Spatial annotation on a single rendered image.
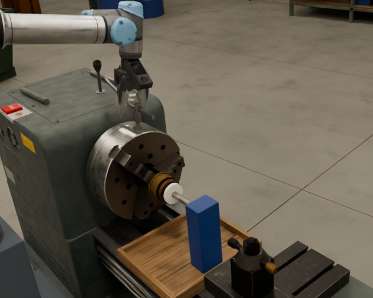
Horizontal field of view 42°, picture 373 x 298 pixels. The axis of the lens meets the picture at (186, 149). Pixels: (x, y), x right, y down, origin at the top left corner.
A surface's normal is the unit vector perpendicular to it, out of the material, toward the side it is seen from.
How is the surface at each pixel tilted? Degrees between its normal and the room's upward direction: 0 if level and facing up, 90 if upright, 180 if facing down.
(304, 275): 0
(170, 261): 0
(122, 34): 90
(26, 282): 90
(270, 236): 0
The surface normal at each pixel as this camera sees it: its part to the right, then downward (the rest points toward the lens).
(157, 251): -0.08, -0.88
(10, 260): 0.65, 0.31
